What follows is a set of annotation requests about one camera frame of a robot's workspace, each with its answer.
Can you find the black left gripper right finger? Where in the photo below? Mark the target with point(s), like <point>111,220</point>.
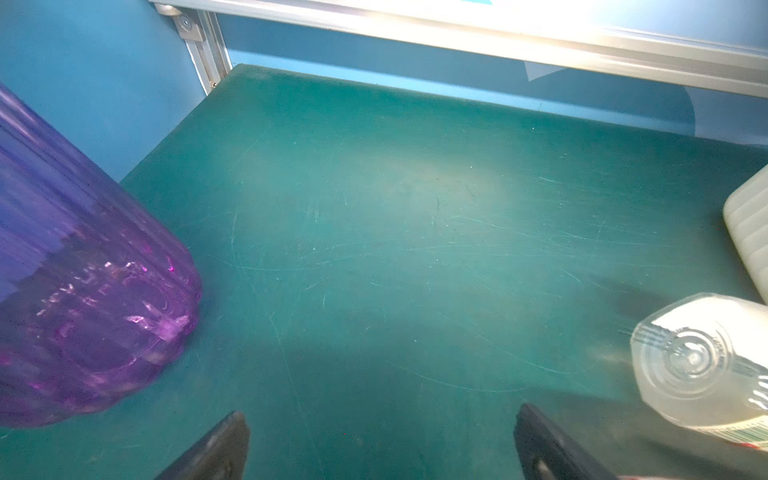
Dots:
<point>545,451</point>

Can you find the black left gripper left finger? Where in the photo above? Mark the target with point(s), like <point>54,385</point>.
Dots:
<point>220,454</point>

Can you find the white ribbed trash bin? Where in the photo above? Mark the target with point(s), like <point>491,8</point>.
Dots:
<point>745,216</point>

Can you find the clear square bottle green label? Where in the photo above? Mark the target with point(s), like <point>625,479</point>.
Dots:
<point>701,363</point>

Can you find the purple ribbed plastic vase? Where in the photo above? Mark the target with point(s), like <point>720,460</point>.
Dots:
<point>97,296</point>

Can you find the aluminium frame rail back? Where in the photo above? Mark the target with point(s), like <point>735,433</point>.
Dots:
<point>552,33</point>

